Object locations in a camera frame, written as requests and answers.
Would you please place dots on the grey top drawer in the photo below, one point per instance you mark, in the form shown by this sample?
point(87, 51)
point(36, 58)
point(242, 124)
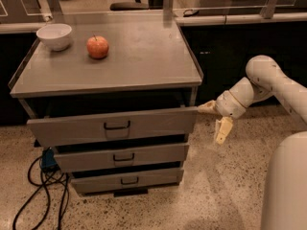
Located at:
point(84, 129)

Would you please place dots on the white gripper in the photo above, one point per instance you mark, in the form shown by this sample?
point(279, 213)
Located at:
point(226, 106)

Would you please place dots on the grey middle drawer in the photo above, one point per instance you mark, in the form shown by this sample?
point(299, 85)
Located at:
point(93, 160)

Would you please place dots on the dark counter cabinet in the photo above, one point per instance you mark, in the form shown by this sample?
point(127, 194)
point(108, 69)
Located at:
point(223, 51)

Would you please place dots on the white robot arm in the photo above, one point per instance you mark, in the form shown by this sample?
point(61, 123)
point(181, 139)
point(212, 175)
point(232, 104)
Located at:
point(284, 204)

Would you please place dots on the red apple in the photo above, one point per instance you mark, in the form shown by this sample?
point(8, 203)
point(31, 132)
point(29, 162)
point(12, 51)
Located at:
point(97, 47)

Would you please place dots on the blue power box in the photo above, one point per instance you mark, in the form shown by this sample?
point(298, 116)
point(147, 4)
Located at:
point(48, 162)

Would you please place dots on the black office chair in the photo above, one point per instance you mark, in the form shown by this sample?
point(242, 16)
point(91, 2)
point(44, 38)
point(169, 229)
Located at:
point(129, 5)

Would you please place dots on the white ceramic bowl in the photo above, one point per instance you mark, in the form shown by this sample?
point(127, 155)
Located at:
point(56, 37)

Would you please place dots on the grey drawer cabinet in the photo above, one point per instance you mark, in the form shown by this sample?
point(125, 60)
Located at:
point(148, 67)

